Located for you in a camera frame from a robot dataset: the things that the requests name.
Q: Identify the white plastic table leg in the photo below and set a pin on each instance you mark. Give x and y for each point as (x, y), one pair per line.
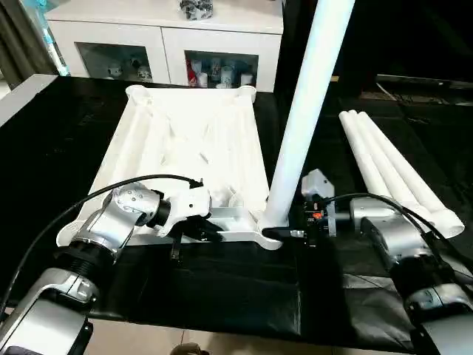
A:
(310, 96)
(403, 163)
(369, 163)
(386, 163)

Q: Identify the white plastic table top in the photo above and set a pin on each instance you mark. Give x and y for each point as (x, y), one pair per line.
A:
(192, 140)

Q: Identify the black work mat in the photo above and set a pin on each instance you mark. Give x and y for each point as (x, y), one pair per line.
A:
(222, 288)

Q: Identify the small gold label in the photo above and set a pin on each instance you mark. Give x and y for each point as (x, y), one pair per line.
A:
(334, 78)

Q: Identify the red bottle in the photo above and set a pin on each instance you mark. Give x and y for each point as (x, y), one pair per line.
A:
(192, 74)

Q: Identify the black flat bar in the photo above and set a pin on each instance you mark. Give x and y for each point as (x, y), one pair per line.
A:
(429, 81)

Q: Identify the white board strip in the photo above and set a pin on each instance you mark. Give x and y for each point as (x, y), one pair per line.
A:
(22, 96)

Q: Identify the black bundle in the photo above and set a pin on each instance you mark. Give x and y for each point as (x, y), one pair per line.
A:
(196, 9)

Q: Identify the white cabinet with glass doors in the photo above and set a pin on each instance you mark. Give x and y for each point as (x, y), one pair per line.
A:
(111, 18)

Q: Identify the teal plastic tube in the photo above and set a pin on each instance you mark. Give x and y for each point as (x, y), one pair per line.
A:
(50, 37)

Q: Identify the grey curtain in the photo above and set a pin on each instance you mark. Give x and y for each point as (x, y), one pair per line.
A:
(15, 37)

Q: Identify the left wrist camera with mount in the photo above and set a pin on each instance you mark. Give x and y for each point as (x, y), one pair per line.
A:
(188, 201)

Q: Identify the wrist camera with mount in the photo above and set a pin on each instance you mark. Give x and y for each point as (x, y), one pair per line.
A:
(318, 185)
(188, 201)

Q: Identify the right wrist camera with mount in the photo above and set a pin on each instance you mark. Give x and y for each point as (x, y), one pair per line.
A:
(318, 185)

